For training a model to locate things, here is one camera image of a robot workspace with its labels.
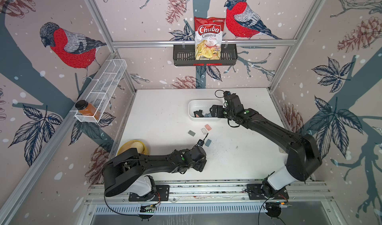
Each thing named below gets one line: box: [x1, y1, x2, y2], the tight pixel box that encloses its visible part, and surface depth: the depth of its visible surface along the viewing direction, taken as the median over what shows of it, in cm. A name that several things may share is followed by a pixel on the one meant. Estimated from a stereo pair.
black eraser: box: [193, 109, 204, 118], surface depth 106 cm
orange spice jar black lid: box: [75, 100, 101, 120], surface depth 63 cm
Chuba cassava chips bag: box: [193, 16, 226, 61], surface depth 87 cm
